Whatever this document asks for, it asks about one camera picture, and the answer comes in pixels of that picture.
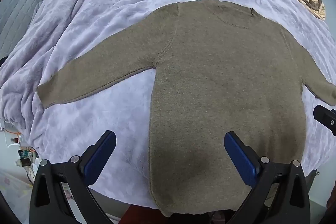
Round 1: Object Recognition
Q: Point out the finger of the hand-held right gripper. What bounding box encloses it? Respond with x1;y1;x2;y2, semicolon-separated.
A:
314;105;336;137

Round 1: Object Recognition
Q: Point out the clutter of small bottles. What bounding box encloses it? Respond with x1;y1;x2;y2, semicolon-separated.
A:
5;132;40;182

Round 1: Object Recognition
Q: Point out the grey quilted bedspread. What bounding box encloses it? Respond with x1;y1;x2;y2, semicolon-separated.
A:
0;0;87;58

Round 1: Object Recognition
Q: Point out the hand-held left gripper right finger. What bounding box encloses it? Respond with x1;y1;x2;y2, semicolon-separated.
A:
224;131;311;224

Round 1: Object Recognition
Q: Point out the olive knit sweater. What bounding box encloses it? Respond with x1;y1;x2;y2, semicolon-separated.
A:
36;0;336;218

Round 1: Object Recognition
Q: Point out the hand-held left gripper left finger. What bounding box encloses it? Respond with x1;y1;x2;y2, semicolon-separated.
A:
29;130;117;224

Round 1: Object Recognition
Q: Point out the floral patterned mat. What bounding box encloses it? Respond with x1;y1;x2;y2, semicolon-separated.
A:
0;169;36;215

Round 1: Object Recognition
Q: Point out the lavender fleece blanket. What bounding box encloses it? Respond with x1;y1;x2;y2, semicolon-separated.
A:
0;0;336;211

